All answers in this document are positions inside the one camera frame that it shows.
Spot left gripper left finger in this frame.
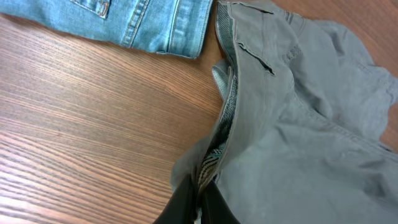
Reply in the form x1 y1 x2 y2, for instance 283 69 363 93
154 175 197 224

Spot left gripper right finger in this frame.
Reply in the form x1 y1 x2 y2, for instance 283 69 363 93
201 180 239 224

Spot grey shorts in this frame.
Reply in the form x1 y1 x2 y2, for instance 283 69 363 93
170 1 397 223

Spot folded blue denim shorts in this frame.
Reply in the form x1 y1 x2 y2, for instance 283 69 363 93
1 0 212 58

